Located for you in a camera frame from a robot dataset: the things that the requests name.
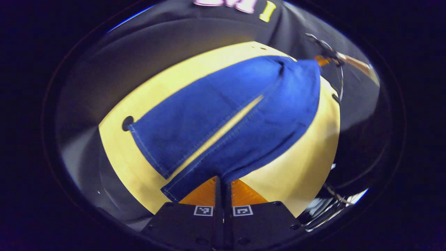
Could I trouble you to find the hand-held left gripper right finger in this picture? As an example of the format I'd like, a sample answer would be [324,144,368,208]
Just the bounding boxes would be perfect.
[223,180,303,251]

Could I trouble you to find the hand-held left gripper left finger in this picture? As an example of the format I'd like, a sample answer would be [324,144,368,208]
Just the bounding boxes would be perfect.
[141,176,223,251]

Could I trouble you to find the blue denim jeans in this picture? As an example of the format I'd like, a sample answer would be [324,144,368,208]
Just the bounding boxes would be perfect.
[127,55,321,203]

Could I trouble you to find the black backdrop cloth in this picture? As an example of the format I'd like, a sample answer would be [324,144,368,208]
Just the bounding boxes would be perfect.
[57,0,382,168]

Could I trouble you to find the shiny metal frame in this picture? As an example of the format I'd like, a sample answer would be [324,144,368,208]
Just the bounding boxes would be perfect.
[301,164,369,232]

